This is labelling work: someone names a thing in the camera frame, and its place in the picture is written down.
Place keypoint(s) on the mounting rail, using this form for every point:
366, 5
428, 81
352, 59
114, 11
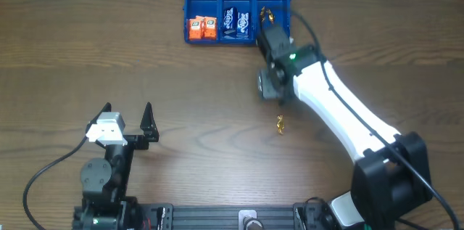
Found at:
210, 217

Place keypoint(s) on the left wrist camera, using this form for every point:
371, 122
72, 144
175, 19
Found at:
107, 128

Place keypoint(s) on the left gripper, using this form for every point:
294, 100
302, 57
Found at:
139, 142

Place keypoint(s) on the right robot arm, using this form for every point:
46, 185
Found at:
333, 103

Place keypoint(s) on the blue candy pack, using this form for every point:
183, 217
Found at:
243, 25
230, 19

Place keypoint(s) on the orange candy box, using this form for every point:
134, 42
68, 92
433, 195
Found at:
195, 29
210, 28

